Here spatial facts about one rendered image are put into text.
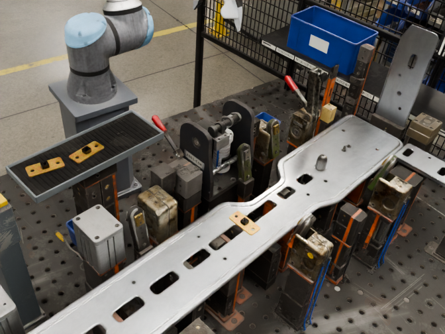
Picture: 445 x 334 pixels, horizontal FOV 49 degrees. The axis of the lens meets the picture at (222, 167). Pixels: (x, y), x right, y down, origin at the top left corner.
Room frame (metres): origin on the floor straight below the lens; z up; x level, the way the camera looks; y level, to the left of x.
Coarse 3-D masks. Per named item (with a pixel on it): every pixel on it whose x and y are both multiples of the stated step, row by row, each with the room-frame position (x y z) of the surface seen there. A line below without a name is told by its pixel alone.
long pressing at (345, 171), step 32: (352, 128) 1.35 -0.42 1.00; (288, 160) 1.14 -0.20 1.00; (352, 160) 1.17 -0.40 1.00; (320, 192) 1.02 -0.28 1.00; (192, 224) 0.85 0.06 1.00; (224, 224) 0.86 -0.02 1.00; (256, 224) 0.87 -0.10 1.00; (288, 224) 0.88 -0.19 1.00; (160, 256) 0.73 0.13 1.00; (224, 256) 0.75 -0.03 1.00; (256, 256) 0.77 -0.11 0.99; (96, 288) 0.63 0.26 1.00; (128, 288) 0.64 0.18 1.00; (192, 288) 0.65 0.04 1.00; (64, 320) 0.54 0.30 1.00; (96, 320) 0.55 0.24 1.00; (128, 320) 0.56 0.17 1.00; (160, 320) 0.57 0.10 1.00
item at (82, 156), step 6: (90, 144) 0.93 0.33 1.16; (96, 144) 0.94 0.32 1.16; (78, 150) 0.91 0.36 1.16; (84, 150) 0.90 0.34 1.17; (90, 150) 0.91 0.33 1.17; (96, 150) 0.91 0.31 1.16; (72, 156) 0.88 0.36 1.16; (78, 156) 0.89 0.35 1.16; (84, 156) 0.89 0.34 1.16; (90, 156) 0.89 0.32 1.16; (78, 162) 0.86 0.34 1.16
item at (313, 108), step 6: (312, 72) 1.31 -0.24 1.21; (318, 72) 1.33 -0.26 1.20; (324, 72) 1.31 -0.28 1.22; (312, 78) 1.31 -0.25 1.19; (318, 78) 1.33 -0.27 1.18; (324, 78) 1.30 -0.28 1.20; (312, 84) 1.31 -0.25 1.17; (318, 84) 1.33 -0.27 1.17; (312, 90) 1.31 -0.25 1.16; (318, 90) 1.32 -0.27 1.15; (312, 96) 1.30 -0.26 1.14; (318, 96) 1.32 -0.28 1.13; (312, 102) 1.30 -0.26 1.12; (318, 102) 1.32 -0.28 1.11; (312, 108) 1.30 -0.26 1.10; (318, 108) 1.32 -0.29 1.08; (312, 114) 1.30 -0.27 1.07; (312, 120) 1.30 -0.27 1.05
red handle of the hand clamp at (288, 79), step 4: (288, 76) 1.39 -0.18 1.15; (288, 80) 1.38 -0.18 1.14; (292, 80) 1.38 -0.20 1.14; (288, 84) 1.37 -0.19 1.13; (292, 84) 1.37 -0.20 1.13; (292, 88) 1.36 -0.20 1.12; (296, 88) 1.36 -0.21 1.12; (296, 92) 1.35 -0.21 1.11; (300, 92) 1.36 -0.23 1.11; (296, 96) 1.35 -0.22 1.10; (300, 96) 1.34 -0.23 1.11; (300, 100) 1.34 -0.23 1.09; (304, 100) 1.34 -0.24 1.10; (304, 104) 1.33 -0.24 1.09
